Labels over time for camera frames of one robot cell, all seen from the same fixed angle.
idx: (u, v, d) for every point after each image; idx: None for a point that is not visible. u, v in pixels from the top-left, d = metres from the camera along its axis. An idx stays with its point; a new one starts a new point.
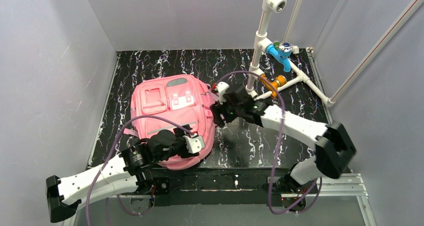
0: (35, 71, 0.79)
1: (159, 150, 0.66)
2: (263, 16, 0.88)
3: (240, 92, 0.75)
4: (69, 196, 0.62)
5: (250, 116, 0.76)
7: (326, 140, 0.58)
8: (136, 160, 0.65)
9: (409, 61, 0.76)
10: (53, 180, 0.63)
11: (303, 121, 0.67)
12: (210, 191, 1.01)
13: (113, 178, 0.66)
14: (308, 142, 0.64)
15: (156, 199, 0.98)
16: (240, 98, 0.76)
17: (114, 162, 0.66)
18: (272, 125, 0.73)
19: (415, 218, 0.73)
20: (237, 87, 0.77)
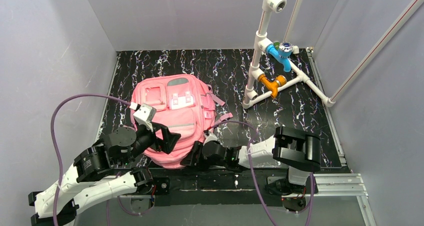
0: (35, 70, 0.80)
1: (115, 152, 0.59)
2: (263, 17, 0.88)
3: (219, 152, 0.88)
4: (41, 213, 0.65)
5: (237, 168, 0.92)
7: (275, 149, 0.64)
8: (88, 166, 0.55)
9: (409, 61, 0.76)
10: (29, 198, 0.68)
11: (258, 145, 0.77)
12: (210, 191, 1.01)
13: (74, 188, 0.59)
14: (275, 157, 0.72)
15: (156, 199, 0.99)
16: (221, 156, 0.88)
17: (70, 173, 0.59)
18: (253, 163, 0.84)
19: (415, 217, 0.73)
20: (215, 148, 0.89)
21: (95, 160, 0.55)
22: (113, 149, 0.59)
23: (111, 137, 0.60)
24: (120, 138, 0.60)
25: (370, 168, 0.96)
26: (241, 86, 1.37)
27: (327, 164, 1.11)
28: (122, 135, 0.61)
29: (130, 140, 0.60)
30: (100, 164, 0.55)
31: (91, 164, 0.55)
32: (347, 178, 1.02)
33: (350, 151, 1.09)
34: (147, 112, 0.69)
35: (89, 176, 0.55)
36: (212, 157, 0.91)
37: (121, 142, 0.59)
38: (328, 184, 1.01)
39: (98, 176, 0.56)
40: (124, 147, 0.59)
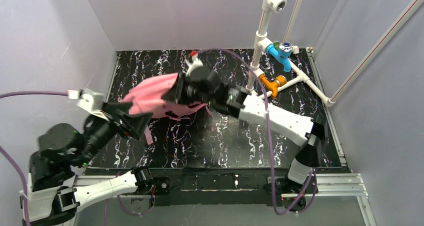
0: (36, 71, 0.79)
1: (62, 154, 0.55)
2: (263, 16, 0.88)
3: (211, 79, 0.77)
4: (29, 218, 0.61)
5: (226, 108, 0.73)
7: (315, 138, 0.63)
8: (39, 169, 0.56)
9: (409, 61, 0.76)
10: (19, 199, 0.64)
11: (289, 117, 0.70)
12: (210, 191, 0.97)
13: (39, 195, 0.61)
14: (295, 138, 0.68)
15: (156, 198, 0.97)
16: (211, 85, 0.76)
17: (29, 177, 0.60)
18: (253, 118, 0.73)
19: (415, 217, 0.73)
20: (207, 75, 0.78)
21: (35, 167, 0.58)
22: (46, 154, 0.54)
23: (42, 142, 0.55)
24: (52, 140, 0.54)
25: (370, 169, 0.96)
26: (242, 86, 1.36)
27: (327, 164, 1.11)
28: (53, 136, 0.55)
29: (59, 142, 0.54)
30: (42, 170, 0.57)
31: (34, 172, 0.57)
32: (347, 178, 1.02)
33: (350, 151, 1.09)
34: (90, 101, 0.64)
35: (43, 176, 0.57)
36: (199, 85, 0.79)
37: (54, 146, 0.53)
38: (328, 184, 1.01)
39: (52, 180, 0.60)
40: (58, 151, 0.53)
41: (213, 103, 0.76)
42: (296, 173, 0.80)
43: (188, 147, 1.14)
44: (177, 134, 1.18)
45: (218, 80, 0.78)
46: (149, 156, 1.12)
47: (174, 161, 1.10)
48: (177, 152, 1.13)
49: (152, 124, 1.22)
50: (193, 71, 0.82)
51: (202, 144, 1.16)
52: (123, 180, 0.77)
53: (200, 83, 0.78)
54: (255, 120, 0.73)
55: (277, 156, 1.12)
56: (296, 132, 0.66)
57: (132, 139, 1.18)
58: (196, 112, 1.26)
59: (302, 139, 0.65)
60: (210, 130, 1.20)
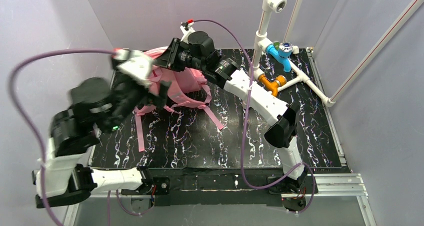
0: (35, 71, 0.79)
1: (88, 111, 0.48)
2: (263, 17, 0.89)
3: (206, 45, 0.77)
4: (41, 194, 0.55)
5: (213, 76, 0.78)
7: (286, 121, 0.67)
8: (58, 134, 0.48)
9: (408, 61, 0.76)
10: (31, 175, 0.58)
11: (268, 97, 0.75)
12: (210, 191, 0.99)
13: (59, 164, 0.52)
14: (268, 118, 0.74)
15: (156, 199, 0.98)
16: (205, 51, 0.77)
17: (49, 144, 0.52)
18: (237, 91, 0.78)
19: (416, 217, 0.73)
20: (204, 39, 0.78)
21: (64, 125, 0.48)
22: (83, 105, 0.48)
23: (79, 93, 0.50)
24: (89, 92, 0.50)
25: (370, 168, 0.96)
26: None
27: (327, 164, 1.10)
28: (92, 89, 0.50)
29: (103, 93, 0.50)
30: (72, 129, 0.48)
31: (60, 131, 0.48)
32: (347, 178, 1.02)
33: (351, 151, 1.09)
34: (145, 68, 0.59)
35: (62, 147, 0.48)
36: (194, 50, 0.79)
37: (89, 98, 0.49)
38: (328, 184, 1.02)
39: (72, 147, 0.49)
40: (94, 102, 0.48)
41: (203, 69, 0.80)
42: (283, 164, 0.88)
43: (188, 147, 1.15)
44: (177, 134, 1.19)
45: (213, 48, 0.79)
46: (149, 156, 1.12)
47: (174, 161, 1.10)
48: (177, 152, 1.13)
49: (152, 124, 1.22)
50: (190, 35, 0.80)
51: (203, 144, 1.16)
52: (132, 174, 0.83)
53: (196, 48, 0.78)
54: (239, 94, 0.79)
55: (277, 156, 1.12)
56: (270, 112, 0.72)
57: (132, 139, 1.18)
58: (196, 112, 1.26)
59: (274, 120, 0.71)
60: (209, 130, 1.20)
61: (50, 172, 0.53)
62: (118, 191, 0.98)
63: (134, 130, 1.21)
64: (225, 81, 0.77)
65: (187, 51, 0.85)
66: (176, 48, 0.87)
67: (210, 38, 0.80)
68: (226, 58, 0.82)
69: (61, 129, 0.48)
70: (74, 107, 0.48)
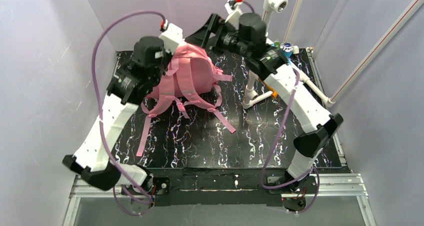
0: (35, 70, 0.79)
1: (150, 57, 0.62)
2: (264, 16, 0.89)
3: (258, 28, 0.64)
4: (94, 166, 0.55)
5: (256, 64, 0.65)
7: (324, 132, 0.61)
8: (127, 83, 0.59)
9: (409, 62, 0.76)
10: (68, 159, 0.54)
11: (311, 100, 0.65)
12: (210, 191, 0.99)
13: (120, 118, 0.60)
14: (305, 124, 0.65)
15: (156, 198, 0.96)
16: (254, 35, 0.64)
17: (110, 104, 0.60)
18: (278, 87, 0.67)
19: (415, 217, 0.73)
20: (258, 22, 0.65)
21: (131, 76, 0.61)
22: (149, 53, 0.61)
23: (139, 47, 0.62)
24: (148, 43, 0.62)
25: (370, 168, 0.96)
26: (241, 86, 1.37)
27: (327, 164, 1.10)
28: (149, 41, 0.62)
29: (159, 41, 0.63)
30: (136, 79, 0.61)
31: (129, 81, 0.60)
32: (347, 178, 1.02)
33: (351, 151, 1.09)
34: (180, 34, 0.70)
35: (133, 93, 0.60)
36: (242, 32, 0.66)
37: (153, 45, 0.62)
38: (328, 184, 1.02)
39: (140, 92, 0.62)
40: (157, 47, 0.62)
41: (247, 55, 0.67)
42: (295, 167, 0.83)
43: (188, 147, 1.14)
44: (177, 134, 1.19)
45: (264, 35, 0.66)
46: (149, 156, 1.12)
47: (174, 161, 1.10)
48: (177, 152, 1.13)
49: (152, 124, 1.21)
50: (240, 16, 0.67)
51: (203, 144, 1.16)
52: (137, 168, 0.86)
53: (244, 30, 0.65)
54: (277, 88, 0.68)
55: (277, 156, 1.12)
56: (309, 119, 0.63)
57: (132, 139, 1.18)
58: (196, 112, 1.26)
59: (312, 128, 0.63)
60: (209, 130, 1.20)
61: (109, 131, 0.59)
62: (118, 191, 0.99)
63: (134, 130, 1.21)
64: (268, 74, 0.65)
65: (232, 34, 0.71)
66: (220, 29, 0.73)
67: (264, 23, 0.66)
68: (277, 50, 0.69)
69: (128, 80, 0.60)
70: (144, 55, 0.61)
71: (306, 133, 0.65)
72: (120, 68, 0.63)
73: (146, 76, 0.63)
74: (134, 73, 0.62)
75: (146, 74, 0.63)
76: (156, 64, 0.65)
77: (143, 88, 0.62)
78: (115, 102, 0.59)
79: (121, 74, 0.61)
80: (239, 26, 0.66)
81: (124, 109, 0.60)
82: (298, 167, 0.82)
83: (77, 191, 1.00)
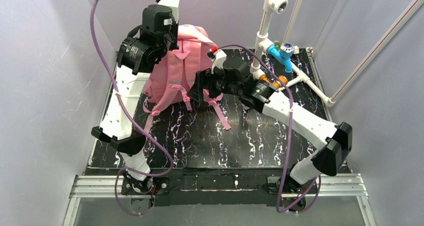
0: (35, 70, 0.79)
1: (158, 25, 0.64)
2: (264, 17, 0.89)
3: (242, 70, 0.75)
4: (119, 134, 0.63)
5: (250, 99, 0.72)
7: (336, 143, 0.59)
8: (134, 50, 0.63)
9: (409, 62, 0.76)
10: (95, 131, 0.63)
11: (312, 118, 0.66)
12: (210, 191, 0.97)
13: (135, 88, 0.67)
14: (315, 141, 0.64)
15: (156, 199, 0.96)
16: (241, 76, 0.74)
17: (123, 76, 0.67)
18: (277, 115, 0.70)
19: (416, 216, 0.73)
20: (240, 65, 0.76)
21: (139, 44, 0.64)
22: (157, 20, 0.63)
23: (148, 13, 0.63)
24: (153, 9, 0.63)
25: (370, 168, 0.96)
26: None
27: None
28: (155, 8, 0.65)
29: (167, 8, 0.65)
30: (144, 46, 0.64)
31: (137, 49, 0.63)
32: (347, 178, 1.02)
33: (351, 151, 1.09)
34: None
35: (142, 61, 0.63)
36: (229, 75, 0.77)
37: (162, 12, 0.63)
38: (328, 184, 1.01)
39: (149, 59, 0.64)
40: (165, 14, 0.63)
41: (239, 93, 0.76)
42: (300, 173, 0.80)
43: (188, 147, 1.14)
44: (177, 134, 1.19)
45: (250, 72, 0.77)
46: (149, 156, 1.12)
47: (174, 161, 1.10)
48: (177, 152, 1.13)
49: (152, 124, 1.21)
50: (225, 64, 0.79)
51: (203, 144, 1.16)
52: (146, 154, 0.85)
53: (231, 73, 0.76)
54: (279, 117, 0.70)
55: (277, 156, 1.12)
56: (316, 135, 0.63)
57: None
58: (196, 113, 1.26)
59: (322, 143, 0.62)
60: (209, 130, 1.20)
61: (126, 101, 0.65)
62: (118, 191, 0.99)
63: None
64: (263, 105, 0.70)
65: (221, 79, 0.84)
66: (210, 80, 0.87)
67: (245, 64, 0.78)
68: (263, 81, 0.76)
69: (136, 47, 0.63)
70: (151, 21, 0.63)
71: (320, 150, 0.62)
72: (129, 39, 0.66)
73: (155, 43, 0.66)
74: (143, 41, 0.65)
75: (154, 41, 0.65)
76: (164, 33, 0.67)
77: (151, 54, 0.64)
78: (127, 74, 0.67)
79: (131, 43, 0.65)
80: (226, 72, 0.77)
81: (136, 79, 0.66)
82: (305, 174, 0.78)
83: (77, 191, 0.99)
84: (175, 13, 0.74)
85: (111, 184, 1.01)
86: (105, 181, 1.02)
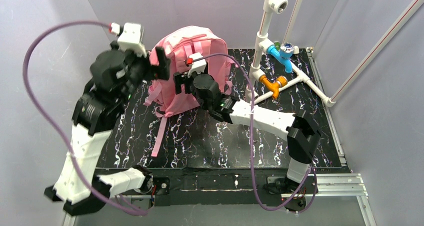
0: (36, 70, 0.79)
1: (111, 80, 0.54)
2: (264, 17, 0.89)
3: (214, 89, 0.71)
4: (73, 198, 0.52)
5: (219, 115, 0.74)
7: (296, 129, 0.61)
8: (90, 112, 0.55)
9: (409, 62, 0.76)
10: (48, 192, 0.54)
11: (272, 114, 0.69)
12: (210, 191, 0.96)
13: (92, 148, 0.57)
14: (280, 134, 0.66)
15: (156, 199, 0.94)
16: (211, 95, 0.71)
17: (77, 136, 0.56)
18: (242, 121, 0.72)
19: (415, 217, 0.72)
20: (210, 84, 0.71)
21: (96, 103, 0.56)
22: (108, 76, 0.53)
23: (95, 70, 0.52)
24: (100, 65, 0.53)
25: (370, 168, 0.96)
26: (241, 86, 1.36)
27: (327, 164, 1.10)
28: (104, 62, 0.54)
29: (120, 59, 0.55)
30: (101, 104, 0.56)
31: (94, 108, 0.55)
32: (347, 178, 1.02)
33: (351, 151, 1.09)
34: (137, 31, 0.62)
35: (100, 123, 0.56)
36: (200, 94, 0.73)
37: (112, 65, 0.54)
38: (328, 184, 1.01)
39: (108, 118, 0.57)
40: (118, 67, 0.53)
41: (209, 108, 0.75)
42: (293, 171, 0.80)
43: (188, 147, 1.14)
44: (177, 134, 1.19)
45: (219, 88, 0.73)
46: (149, 156, 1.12)
47: (174, 161, 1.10)
48: (177, 152, 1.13)
49: (152, 124, 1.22)
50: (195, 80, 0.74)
51: (203, 144, 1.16)
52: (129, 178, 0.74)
53: (202, 92, 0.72)
54: (243, 121, 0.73)
55: (277, 156, 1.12)
56: (279, 128, 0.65)
57: (132, 139, 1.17)
58: (196, 113, 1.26)
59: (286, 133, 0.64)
60: (209, 131, 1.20)
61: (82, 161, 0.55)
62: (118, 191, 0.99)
63: (134, 130, 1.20)
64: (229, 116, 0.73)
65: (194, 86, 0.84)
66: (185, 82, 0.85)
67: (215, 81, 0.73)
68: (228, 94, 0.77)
69: (92, 107, 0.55)
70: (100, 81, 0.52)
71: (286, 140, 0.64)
72: (85, 94, 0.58)
73: (113, 97, 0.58)
74: (98, 98, 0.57)
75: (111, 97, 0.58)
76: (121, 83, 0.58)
77: (112, 112, 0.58)
78: (82, 133, 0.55)
79: (84, 101, 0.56)
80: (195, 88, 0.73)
81: (93, 140, 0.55)
82: (295, 171, 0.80)
83: None
84: (138, 48, 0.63)
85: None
86: None
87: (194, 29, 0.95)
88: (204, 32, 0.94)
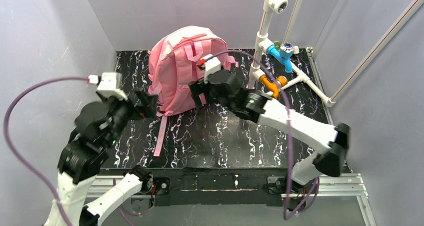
0: (35, 70, 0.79)
1: (95, 131, 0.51)
2: (264, 17, 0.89)
3: (231, 82, 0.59)
4: None
5: (245, 112, 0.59)
7: (339, 147, 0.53)
8: (74, 162, 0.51)
9: (409, 62, 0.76)
10: None
11: (310, 123, 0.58)
12: (210, 191, 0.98)
13: (78, 193, 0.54)
14: (316, 147, 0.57)
15: (156, 199, 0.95)
16: (231, 88, 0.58)
17: (61, 182, 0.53)
18: (272, 124, 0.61)
19: (415, 217, 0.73)
20: (227, 76, 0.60)
21: (79, 154, 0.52)
22: (92, 129, 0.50)
23: (78, 123, 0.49)
24: (87, 116, 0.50)
25: (370, 168, 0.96)
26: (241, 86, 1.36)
27: None
28: (90, 112, 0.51)
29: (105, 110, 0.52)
30: (84, 156, 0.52)
31: (77, 159, 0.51)
32: (347, 178, 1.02)
33: (351, 151, 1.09)
34: (113, 80, 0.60)
35: (83, 173, 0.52)
36: (218, 91, 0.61)
37: (96, 118, 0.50)
38: (328, 184, 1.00)
39: (92, 167, 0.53)
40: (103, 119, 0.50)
41: (231, 106, 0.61)
42: (301, 175, 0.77)
43: (188, 147, 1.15)
44: (177, 134, 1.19)
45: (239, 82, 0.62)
46: (149, 156, 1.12)
47: (174, 161, 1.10)
48: (177, 152, 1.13)
49: (152, 124, 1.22)
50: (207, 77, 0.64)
51: (203, 144, 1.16)
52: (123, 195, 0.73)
53: (218, 87, 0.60)
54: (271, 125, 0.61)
55: (277, 156, 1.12)
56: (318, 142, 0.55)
57: (132, 139, 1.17)
58: (196, 113, 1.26)
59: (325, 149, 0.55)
60: (209, 130, 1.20)
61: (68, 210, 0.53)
62: None
63: (134, 130, 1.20)
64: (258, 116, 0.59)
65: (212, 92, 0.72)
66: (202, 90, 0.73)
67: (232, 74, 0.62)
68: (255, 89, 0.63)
69: (76, 158, 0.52)
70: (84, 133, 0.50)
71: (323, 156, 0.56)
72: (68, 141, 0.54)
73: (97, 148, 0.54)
74: (82, 149, 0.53)
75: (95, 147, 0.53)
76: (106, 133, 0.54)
77: (95, 163, 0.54)
78: (65, 182, 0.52)
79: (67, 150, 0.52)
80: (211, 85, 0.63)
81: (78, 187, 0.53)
82: (305, 176, 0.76)
83: None
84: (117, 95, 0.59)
85: (112, 184, 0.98)
86: (105, 181, 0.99)
87: (193, 29, 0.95)
88: (203, 32, 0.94)
